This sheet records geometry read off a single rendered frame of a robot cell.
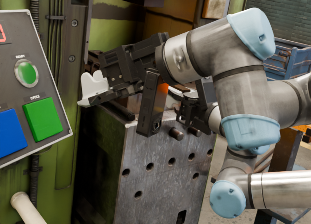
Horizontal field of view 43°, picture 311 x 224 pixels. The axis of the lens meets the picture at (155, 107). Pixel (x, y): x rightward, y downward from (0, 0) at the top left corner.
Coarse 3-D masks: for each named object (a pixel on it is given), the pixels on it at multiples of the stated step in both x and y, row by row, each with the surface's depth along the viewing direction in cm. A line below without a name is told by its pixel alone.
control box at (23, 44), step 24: (0, 24) 74; (24, 24) 79; (0, 48) 73; (24, 48) 78; (0, 72) 71; (48, 72) 82; (0, 96) 70; (24, 96) 75; (48, 96) 80; (24, 120) 73; (48, 144) 77
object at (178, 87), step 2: (178, 84) 112; (170, 86) 111; (172, 86) 111; (174, 86) 110; (176, 86) 110; (178, 86) 110; (180, 86) 111; (182, 86) 111; (176, 88) 109; (178, 88) 109; (180, 88) 108; (182, 88) 109; (184, 88) 109; (186, 88) 109; (180, 90) 108; (182, 90) 108; (184, 90) 107; (186, 90) 108; (188, 90) 108; (190, 90) 109; (184, 92) 108; (186, 92) 108
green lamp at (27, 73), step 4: (20, 64) 76; (24, 64) 76; (28, 64) 77; (20, 68) 75; (24, 68) 76; (28, 68) 77; (32, 68) 78; (20, 72) 75; (24, 72) 76; (28, 72) 77; (32, 72) 78; (20, 76) 75; (24, 76) 75; (28, 76) 76; (32, 76) 77; (24, 80) 75; (28, 80) 76; (32, 80) 77
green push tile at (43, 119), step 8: (32, 104) 75; (40, 104) 77; (48, 104) 79; (32, 112) 75; (40, 112) 76; (48, 112) 78; (56, 112) 80; (32, 120) 74; (40, 120) 76; (48, 120) 78; (56, 120) 80; (32, 128) 74; (40, 128) 75; (48, 128) 77; (56, 128) 79; (40, 136) 75; (48, 136) 77
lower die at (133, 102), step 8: (88, 56) 139; (96, 56) 140; (88, 64) 133; (96, 64) 130; (88, 72) 126; (136, 96) 111; (120, 104) 113; (128, 104) 110; (136, 104) 112; (176, 104) 122; (136, 112) 113
